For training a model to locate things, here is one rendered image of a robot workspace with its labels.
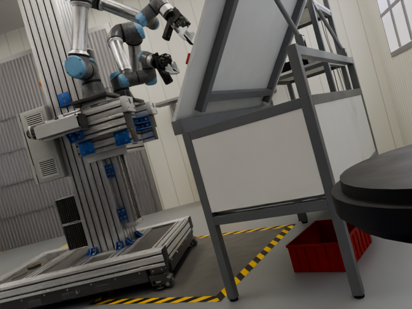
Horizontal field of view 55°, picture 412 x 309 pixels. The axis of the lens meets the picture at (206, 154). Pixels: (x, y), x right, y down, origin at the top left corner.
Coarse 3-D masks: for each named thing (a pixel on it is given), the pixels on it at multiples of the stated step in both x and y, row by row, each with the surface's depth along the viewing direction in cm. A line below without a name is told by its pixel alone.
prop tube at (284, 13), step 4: (276, 0) 163; (280, 4) 162; (280, 8) 163; (284, 8) 163; (284, 12) 162; (284, 16) 162; (288, 16) 162; (288, 20) 162; (288, 24) 162; (292, 24) 161; (292, 28) 162; (296, 28) 161; (296, 32) 161; (304, 40) 162
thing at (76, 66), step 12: (72, 0) 215; (84, 0) 215; (72, 12) 218; (84, 12) 217; (72, 24) 218; (84, 24) 218; (72, 36) 218; (84, 36) 218; (72, 48) 218; (84, 48) 219; (72, 60) 215; (84, 60) 218; (72, 72) 216; (84, 72) 218
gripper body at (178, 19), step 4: (176, 8) 209; (168, 12) 209; (172, 12) 210; (176, 12) 209; (180, 12) 210; (164, 16) 210; (168, 16) 211; (172, 16) 210; (176, 16) 206; (180, 16) 208; (172, 20) 207; (176, 20) 207; (180, 20) 207; (184, 20) 206; (172, 24) 207; (176, 24) 208; (180, 24) 206; (184, 24) 207; (188, 24) 209
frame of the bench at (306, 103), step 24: (312, 96) 151; (336, 96) 185; (240, 120) 163; (312, 120) 149; (192, 144) 177; (312, 144) 150; (192, 168) 179; (216, 216) 177; (240, 216) 171; (264, 216) 165; (336, 216) 150; (216, 240) 179; (360, 288) 150
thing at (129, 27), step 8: (120, 24) 246; (128, 24) 247; (136, 24) 247; (128, 32) 246; (136, 32) 247; (144, 32) 250; (128, 40) 250; (136, 40) 252; (128, 48) 262; (136, 48) 260; (136, 56) 265; (136, 64) 272
